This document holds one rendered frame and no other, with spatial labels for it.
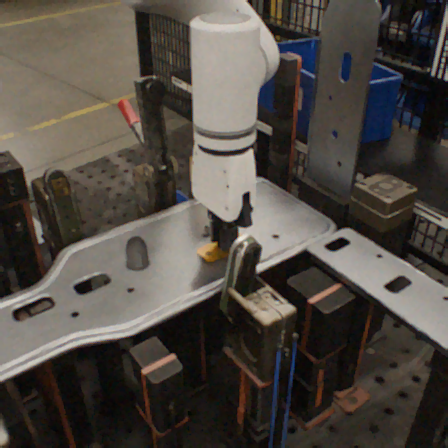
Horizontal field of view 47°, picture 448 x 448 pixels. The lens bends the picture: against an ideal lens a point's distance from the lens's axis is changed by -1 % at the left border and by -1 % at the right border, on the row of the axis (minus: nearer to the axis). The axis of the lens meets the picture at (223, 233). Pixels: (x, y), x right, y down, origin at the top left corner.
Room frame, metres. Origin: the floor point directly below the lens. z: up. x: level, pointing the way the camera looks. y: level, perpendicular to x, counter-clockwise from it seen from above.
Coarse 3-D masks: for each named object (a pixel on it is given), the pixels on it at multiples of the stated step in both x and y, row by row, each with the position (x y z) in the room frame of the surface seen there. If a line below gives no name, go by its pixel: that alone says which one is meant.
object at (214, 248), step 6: (240, 234) 0.68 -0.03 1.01; (204, 246) 0.65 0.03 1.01; (210, 246) 0.65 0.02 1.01; (216, 246) 0.65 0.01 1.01; (198, 252) 0.64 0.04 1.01; (204, 252) 0.64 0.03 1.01; (216, 252) 0.64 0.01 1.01; (222, 252) 0.64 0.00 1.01; (228, 252) 0.64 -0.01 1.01; (204, 258) 0.62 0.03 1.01; (210, 258) 0.62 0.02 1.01; (216, 258) 0.62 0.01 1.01
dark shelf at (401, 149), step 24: (264, 120) 1.09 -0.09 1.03; (384, 144) 0.97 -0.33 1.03; (408, 144) 0.97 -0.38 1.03; (432, 144) 0.97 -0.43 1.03; (360, 168) 0.86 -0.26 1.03; (384, 168) 0.86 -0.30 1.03; (408, 168) 0.87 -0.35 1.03; (432, 168) 0.87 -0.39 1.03; (432, 192) 0.78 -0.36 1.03; (432, 216) 0.73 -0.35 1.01
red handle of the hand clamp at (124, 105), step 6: (120, 102) 0.90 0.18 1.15; (126, 102) 0.90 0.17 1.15; (120, 108) 0.89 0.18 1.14; (126, 108) 0.89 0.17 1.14; (132, 108) 0.89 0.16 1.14; (126, 114) 0.88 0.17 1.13; (132, 114) 0.88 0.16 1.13; (126, 120) 0.87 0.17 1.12; (132, 120) 0.87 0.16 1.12; (138, 120) 0.87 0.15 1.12; (132, 126) 0.86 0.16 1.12; (138, 126) 0.86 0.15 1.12; (138, 132) 0.85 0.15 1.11; (138, 138) 0.85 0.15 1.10; (144, 150) 0.83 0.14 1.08; (156, 156) 0.82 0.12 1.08; (156, 162) 0.81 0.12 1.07; (162, 162) 0.81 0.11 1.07; (162, 168) 0.80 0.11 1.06
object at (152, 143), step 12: (144, 84) 0.82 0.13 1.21; (156, 84) 0.79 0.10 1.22; (144, 96) 0.81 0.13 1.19; (156, 96) 0.79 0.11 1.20; (144, 108) 0.80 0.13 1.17; (156, 108) 0.82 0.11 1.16; (144, 120) 0.80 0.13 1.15; (156, 120) 0.82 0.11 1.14; (144, 132) 0.81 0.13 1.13; (156, 132) 0.82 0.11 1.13; (144, 144) 0.81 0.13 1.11; (156, 144) 0.81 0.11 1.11; (168, 156) 0.81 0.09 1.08; (156, 168) 0.79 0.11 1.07; (168, 168) 0.80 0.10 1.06; (156, 180) 0.79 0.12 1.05
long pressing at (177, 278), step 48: (96, 240) 0.67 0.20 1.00; (144, 240) 0.68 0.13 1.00; (192, 240) 0.68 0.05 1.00; (288, 240) 0.68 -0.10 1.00; (48, 288) 0.56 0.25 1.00; (144, 288) 0.56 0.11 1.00; (192, 288) 0.56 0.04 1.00; (0, 336) 0.47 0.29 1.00; (48, 336) 0.47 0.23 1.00; (96, 336) 0.47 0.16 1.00; (0, 384) 0.40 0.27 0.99
